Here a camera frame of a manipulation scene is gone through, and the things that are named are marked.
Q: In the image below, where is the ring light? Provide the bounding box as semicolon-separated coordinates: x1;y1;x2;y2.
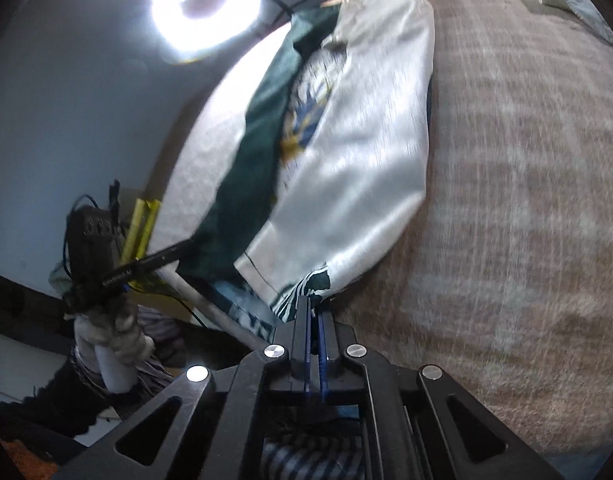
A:
151;0;265;65

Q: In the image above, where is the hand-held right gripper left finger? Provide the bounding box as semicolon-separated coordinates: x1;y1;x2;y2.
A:
51;296;318;480

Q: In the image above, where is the person's left hand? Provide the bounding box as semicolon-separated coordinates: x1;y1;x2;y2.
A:
70;301;155;367

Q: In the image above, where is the yellow metal frame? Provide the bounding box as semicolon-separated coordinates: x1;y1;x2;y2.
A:
120;197;165;267

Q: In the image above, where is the black cable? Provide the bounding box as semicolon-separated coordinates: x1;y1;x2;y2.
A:
264;0;308;27

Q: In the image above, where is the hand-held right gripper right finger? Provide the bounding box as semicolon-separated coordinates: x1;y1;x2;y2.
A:
316;309;553;480

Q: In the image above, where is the white and green shirt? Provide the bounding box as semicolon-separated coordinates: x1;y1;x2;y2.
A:
176;0;435;332

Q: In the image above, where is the white pole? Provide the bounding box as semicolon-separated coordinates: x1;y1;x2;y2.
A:
162;270;278;352

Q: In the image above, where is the brown plaid blanket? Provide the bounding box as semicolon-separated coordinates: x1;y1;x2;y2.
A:
159;0;613;467

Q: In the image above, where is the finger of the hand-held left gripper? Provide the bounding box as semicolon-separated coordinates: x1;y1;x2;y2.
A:
101;237;197;292

